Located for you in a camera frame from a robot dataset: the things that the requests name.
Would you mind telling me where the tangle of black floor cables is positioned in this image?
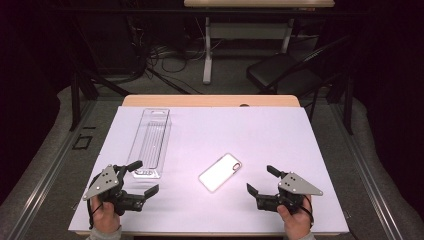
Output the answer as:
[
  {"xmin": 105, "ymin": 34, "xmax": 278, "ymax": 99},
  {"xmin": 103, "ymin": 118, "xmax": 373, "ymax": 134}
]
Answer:
[{"xmin": 124, "ymin": 14, "xmax": 229, "ymax": 84}]

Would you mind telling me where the grey floor rail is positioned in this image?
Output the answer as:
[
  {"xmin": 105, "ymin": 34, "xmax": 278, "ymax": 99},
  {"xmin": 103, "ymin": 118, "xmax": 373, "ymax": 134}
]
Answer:
[
  {"xmin": 329, "ymin": 103, "xmax": 405, "ymax": 240},
  {"xmin": 6, "ymin": 99, "xmax": 98, "ymax": 240}
]

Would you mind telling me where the black metal stand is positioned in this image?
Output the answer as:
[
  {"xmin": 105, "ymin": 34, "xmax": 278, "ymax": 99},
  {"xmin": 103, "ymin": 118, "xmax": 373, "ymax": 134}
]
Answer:
[
  {"xmin": 328, "ymin": 71, "xmax": 355, "ymax": 136},
  {"xmin": 68, "ymin": 64, "xmax": 133, "ymax": 132}
]

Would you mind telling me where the translucent phone case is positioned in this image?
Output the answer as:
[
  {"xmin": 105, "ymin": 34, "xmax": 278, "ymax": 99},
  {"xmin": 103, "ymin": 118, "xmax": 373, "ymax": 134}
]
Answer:
[{"xmin": 198, "ymin": 152, "xmax": 243, "ymax": 193}]

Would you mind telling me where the white table cover sheet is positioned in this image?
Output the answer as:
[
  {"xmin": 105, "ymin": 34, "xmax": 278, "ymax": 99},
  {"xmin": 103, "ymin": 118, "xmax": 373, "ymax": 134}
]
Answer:
[{"xmin": 68, "ymin": 105, "xmax": 350, "ymax": 234}]

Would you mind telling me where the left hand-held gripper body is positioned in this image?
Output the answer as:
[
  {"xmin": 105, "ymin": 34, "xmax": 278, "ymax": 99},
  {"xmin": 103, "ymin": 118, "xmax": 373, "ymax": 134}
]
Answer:
[{"xmin": 82, "ymin": 164, "xmax": 148, "ymax": 216}]

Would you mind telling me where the black horizontal metal bar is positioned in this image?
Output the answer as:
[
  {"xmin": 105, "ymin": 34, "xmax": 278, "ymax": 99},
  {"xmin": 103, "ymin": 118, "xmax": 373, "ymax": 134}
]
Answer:
[{"xmin": 46, "ymin": 7, "xmax": 368, "ymax": 16}]

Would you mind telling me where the black folding chair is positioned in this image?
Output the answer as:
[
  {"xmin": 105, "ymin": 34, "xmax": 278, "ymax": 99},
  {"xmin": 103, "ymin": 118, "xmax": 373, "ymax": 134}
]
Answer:
[{"xmin": 245, "ymin": 34, "xmax": 355, "ymax": 113}]

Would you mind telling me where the background table with white legs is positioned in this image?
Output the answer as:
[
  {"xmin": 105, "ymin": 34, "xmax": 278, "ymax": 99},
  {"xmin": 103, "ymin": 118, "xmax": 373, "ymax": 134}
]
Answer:
[{"xmin": 183, "ymin": 0, "xmax": 335, "ymax": 85}]

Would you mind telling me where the clear plastic packaging box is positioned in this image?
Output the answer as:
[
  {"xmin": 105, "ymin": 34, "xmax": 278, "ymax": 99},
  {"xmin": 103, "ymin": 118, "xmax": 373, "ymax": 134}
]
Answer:
[{"xmin": 126, "ymin": 108, "xmax": 173, "ymax": 180}]

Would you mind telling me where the left hand-held gripper black cable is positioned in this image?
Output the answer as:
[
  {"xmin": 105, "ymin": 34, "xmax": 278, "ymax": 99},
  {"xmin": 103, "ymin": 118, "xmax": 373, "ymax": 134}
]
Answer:
[{"xmin": 86, "ymin": 173, "xmax": 105, "ymax": 230}]

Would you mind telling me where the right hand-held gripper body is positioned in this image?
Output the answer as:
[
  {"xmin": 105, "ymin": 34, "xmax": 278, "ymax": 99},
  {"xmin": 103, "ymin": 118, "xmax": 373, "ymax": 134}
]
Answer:
[{"xmin": 255, "ymin": 171, "xmax": 324, "ymax": 215}]

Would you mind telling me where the wooden table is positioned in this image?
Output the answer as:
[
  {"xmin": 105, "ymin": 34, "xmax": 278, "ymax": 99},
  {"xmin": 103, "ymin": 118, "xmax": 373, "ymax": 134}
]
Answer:
[{"xmin": 68, "ymin": 94, "xmax": 350, "ymax": 238}]

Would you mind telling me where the hand-held gripper black cable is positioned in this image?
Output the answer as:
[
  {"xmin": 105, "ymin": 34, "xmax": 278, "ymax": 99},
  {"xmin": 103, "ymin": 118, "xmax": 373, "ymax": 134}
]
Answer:
[
  {"xmin": 301, "ymin": 194, "xmax": 315, "ymax": 228},
  {"xmin": 86, "ymin": 173, "xmax": 105, "ymax": 230}
]

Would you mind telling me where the right hand-held gripper black cable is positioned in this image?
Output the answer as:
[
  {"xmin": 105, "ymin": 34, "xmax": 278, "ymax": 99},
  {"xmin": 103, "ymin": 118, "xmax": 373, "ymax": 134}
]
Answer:
[{"xmin": 301, "ymin": 194, "xmax": 315, "ymax": 228}]

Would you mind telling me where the person's left hand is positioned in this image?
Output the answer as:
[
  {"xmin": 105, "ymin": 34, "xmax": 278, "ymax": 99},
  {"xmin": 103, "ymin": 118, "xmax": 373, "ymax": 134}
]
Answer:
[{"xmin": 90, "ymin": 194, "xmax": 122, "ymax": 234}]

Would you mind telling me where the person's right hand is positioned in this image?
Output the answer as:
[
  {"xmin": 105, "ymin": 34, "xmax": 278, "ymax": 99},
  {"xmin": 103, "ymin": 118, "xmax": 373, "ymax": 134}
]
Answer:
[{"xmin": 277, "ymin": 194, "xmax": 313, "ymax": 240}]

